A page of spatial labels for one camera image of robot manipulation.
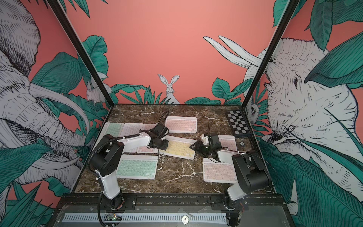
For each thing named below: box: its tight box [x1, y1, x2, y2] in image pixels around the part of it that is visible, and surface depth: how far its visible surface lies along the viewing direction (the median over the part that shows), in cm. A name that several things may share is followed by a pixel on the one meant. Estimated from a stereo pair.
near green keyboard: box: [116, 154, 159, 180], surface depth 88 cm
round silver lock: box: [181, 214, 190, 226], surface depth 71 cm
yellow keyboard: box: [158, 135, 198, 160], surface depth 95 cm
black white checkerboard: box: [225, 109, 253, 137], surface depth 106 cm
